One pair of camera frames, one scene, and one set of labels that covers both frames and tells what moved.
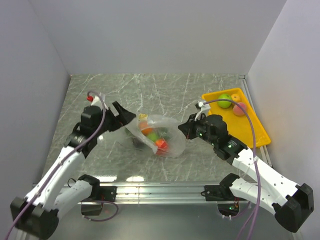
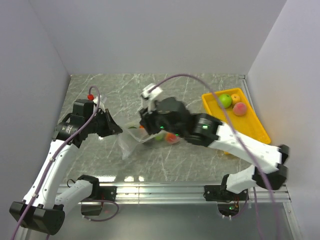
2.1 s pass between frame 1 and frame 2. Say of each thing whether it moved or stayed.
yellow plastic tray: stayed
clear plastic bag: moved
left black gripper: moved
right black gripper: moved
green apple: stayed
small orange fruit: stayed
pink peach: stayed
